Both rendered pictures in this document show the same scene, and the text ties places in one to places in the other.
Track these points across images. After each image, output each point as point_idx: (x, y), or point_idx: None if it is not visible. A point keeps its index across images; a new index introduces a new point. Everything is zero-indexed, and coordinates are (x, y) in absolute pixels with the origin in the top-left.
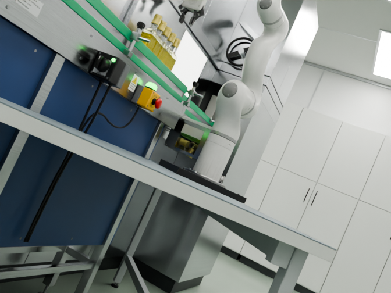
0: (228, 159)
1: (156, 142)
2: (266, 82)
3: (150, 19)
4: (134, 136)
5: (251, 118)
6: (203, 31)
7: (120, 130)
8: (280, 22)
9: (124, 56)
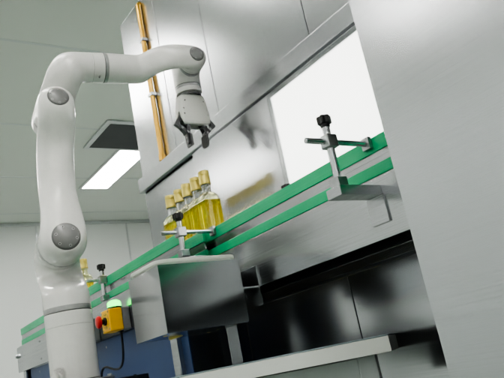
0: (48, 343)
1: (187, 343)
2: None
3: (218, 177)
4: (156, 358)
5: (353, 17)
6: (323, 21)
7: (141, 364)
8: (36, 121)
9: (102, 304)
